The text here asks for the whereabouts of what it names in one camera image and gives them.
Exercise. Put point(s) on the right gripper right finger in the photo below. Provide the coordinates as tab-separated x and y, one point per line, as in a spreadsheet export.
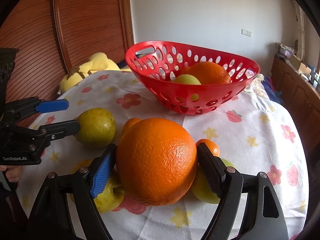
226	183

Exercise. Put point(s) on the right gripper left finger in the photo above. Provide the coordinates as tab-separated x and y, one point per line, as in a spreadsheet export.
89	183

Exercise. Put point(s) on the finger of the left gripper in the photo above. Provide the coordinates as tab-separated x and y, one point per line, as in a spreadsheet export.
50	105
53	131

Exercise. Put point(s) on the yellow-green pear-like apple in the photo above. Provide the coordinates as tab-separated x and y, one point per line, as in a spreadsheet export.
97	128

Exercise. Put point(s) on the small mandarin orange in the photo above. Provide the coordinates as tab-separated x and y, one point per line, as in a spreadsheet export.
129	123

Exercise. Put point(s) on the large orange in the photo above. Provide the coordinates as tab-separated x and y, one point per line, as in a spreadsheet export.
156	160

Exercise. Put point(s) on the green apple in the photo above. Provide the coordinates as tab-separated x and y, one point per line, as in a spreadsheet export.
201	188
187	80

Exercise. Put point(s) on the operator left hand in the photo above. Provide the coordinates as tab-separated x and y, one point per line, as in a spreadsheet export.
12	173

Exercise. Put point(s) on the yellow-green apple with stem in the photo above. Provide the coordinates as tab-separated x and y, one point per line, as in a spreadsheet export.
110	194

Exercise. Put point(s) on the small tangerine behind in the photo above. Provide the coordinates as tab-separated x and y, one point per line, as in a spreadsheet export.
213	147

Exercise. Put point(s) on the floral white bed cloth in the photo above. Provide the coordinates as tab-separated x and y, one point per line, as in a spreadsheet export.
254	133

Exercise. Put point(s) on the yellow plush toy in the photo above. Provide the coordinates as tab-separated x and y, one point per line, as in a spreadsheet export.
97	62

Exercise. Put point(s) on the wooden wardrobe door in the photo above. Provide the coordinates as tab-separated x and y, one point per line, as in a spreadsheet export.
53	36

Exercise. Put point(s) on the floral bed quilt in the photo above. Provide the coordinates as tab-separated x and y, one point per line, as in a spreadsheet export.
261	86

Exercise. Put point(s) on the orange inside basket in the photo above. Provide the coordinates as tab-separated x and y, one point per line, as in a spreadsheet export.
209	73

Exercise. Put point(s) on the wooden window cabinet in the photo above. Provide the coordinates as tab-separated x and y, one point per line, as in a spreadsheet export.
300	99

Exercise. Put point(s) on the small tangerine in basket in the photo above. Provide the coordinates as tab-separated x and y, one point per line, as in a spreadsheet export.
185	70

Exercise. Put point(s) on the red perforated plastic basket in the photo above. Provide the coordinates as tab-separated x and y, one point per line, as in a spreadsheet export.
157	63

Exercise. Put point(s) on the cardboard box on cabinet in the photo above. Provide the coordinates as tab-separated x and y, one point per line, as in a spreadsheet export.
299	65

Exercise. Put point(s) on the patterned curtain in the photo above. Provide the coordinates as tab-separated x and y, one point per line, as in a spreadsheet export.
301	19

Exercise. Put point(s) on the white wall switch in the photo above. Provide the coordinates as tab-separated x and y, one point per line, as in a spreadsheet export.
246	32

